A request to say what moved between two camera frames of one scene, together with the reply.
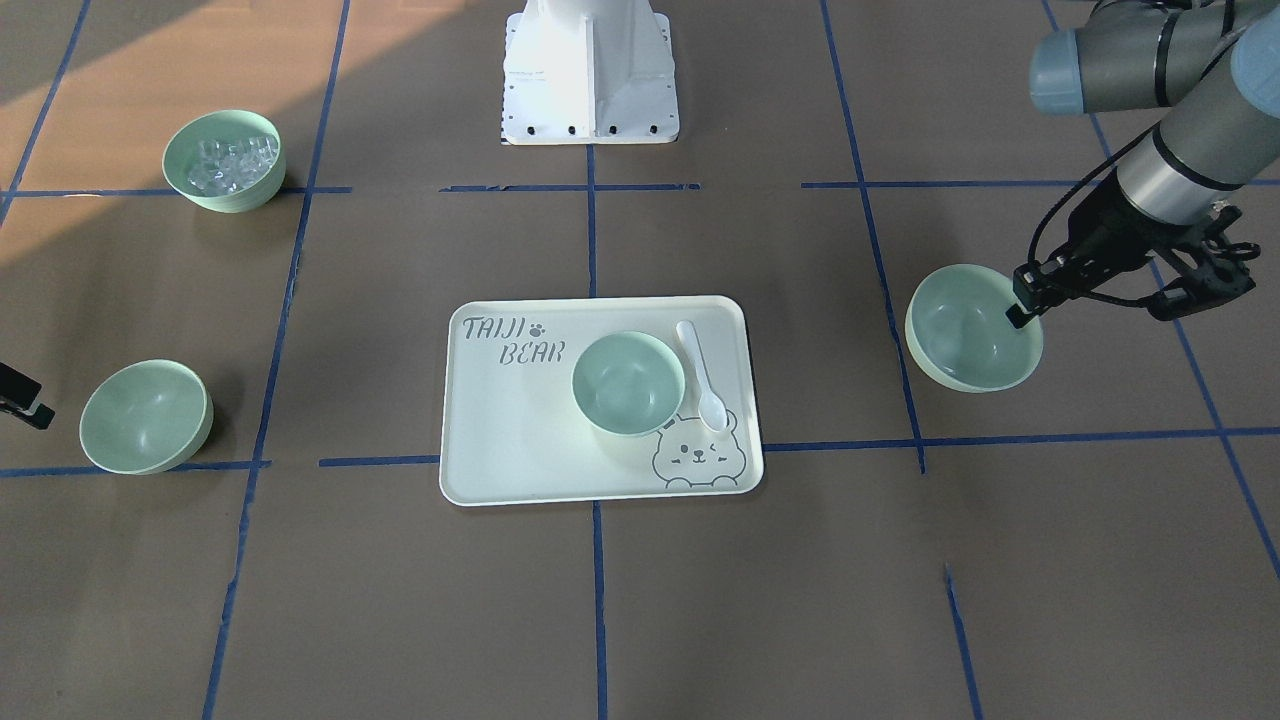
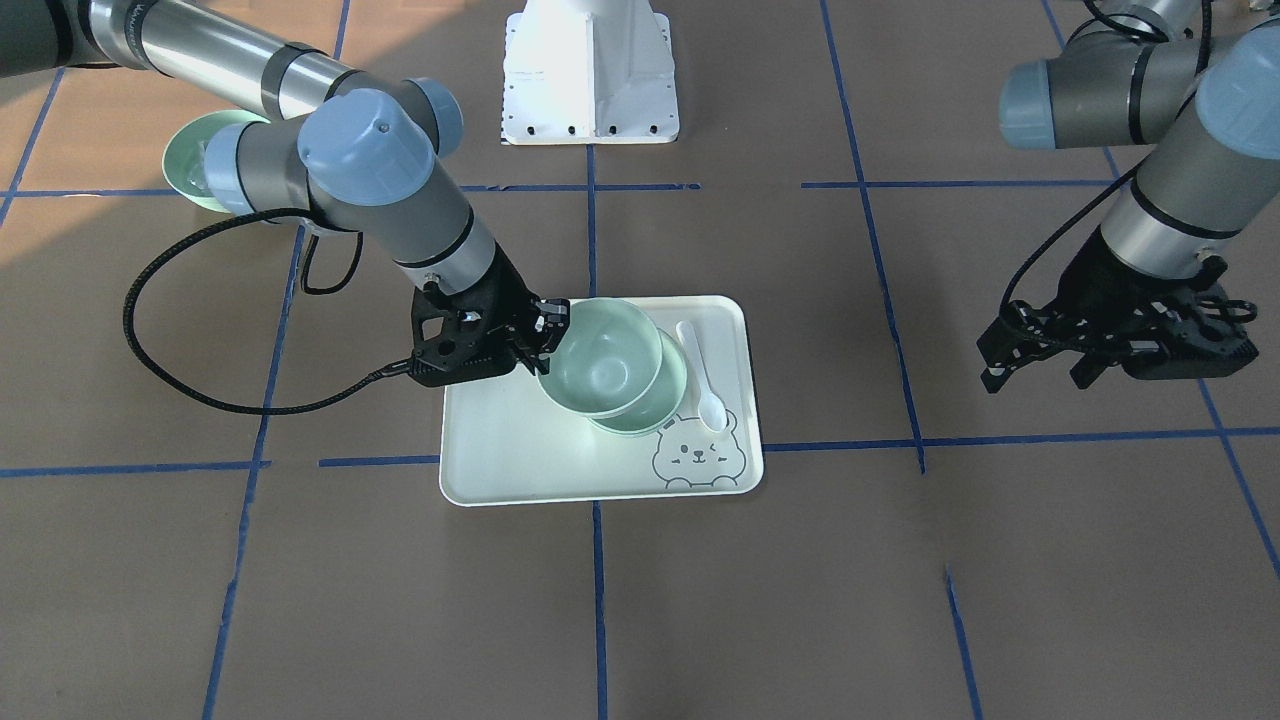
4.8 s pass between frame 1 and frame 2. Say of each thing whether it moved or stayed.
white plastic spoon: stayed
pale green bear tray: stayed
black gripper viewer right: moved
